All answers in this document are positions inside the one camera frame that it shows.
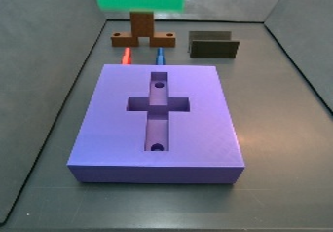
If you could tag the red peg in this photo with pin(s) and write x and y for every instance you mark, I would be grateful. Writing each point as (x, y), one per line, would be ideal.
(127, 56)

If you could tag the brown T-shaped block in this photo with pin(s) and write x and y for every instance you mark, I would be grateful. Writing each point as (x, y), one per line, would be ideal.
(143, 29)

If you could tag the black angle fixture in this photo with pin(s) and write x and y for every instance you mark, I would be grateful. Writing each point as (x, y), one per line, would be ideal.
(212, 44)

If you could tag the blue peg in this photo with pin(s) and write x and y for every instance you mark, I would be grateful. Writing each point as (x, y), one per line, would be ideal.
(160, 58)

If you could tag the purple board with cross slot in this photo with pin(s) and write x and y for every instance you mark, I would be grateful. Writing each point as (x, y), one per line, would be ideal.
(157, 127)

